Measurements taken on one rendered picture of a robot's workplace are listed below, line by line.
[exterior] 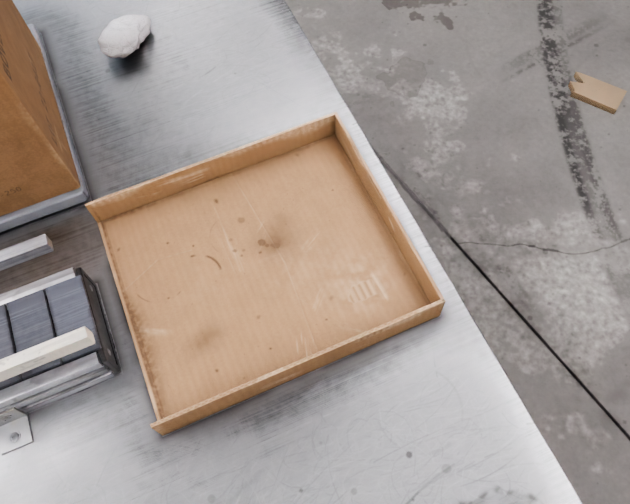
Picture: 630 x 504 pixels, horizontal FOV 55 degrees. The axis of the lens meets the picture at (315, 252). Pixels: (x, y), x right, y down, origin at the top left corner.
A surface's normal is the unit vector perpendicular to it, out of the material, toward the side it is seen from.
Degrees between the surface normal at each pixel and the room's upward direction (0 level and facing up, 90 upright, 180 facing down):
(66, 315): 0
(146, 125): 0
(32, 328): 0
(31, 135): 90
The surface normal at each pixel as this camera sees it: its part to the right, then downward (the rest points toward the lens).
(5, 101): 0.40, 0.81
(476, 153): -0.04, -0.45
